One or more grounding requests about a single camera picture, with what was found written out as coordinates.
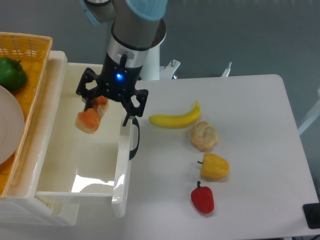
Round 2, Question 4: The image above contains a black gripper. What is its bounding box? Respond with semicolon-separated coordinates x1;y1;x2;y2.
75;51;149;127

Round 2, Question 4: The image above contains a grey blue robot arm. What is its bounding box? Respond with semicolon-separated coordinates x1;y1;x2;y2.
76;0;167;125

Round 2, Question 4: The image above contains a white open upper drawer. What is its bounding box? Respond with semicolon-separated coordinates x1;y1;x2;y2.
35;63;133;218

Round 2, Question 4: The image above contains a round bread roll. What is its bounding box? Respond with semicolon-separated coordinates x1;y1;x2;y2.
191;121;218;152

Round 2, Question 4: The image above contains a white drawer cabinet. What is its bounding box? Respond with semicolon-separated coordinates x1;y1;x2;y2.
0;50;79;226

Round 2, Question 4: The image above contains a yellow banana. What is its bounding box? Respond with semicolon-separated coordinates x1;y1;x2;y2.
148;101;201;128

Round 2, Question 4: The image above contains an orange woven basket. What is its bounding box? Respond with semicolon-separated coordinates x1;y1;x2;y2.
0;31;53;199

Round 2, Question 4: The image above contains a green bell pepper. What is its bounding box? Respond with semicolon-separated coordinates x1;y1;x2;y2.
0;57;28;92

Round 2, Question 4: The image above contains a beige plate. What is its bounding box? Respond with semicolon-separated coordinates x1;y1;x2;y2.
0;86;25;164

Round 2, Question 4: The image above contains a yellow bell pepper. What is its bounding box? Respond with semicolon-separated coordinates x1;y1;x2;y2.
197;153;230;179

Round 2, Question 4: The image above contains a red bell pepper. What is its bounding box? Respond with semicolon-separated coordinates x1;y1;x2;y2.
190;180;215;214

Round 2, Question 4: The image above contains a black device at edge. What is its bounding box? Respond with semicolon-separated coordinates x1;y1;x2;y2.
302;202;320;229

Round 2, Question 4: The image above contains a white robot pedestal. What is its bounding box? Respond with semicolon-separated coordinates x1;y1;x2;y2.
139;19;167;81

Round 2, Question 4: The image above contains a white table clamp bracket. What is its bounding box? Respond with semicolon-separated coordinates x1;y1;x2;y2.
159;59;181;80

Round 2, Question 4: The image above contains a black drawer handle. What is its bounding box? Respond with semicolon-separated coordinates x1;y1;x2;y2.
129;118;141;161

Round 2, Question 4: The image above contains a white frame at right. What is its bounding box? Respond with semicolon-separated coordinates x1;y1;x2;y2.
297;88;320;136

